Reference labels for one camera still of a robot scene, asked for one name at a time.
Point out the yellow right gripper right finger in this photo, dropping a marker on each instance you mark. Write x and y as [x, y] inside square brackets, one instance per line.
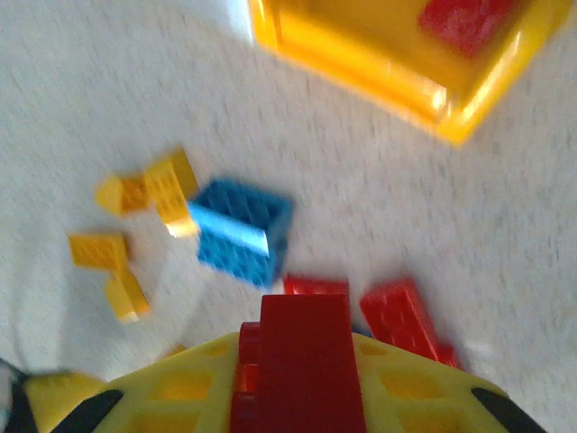
[419, 397]

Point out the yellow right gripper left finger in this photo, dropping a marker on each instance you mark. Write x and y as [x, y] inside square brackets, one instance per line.
[171, 397]

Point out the red long lego brick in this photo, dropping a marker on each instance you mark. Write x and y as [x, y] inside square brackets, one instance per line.
[401, 315]

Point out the yellow sloped lego brick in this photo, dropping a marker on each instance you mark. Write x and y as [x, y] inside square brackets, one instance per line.
[121, 194]
[126, 295]

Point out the blue lego brick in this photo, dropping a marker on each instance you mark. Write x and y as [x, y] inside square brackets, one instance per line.
[243, 207]
[234, 264]

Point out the yellow long lego brick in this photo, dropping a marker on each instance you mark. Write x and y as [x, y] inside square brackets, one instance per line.
[99, 250]

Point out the yellow curved lego brick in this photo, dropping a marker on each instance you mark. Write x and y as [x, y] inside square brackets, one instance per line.
[171, 194]

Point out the yellow plastic bin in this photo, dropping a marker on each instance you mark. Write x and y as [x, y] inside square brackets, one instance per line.
[360, 49]

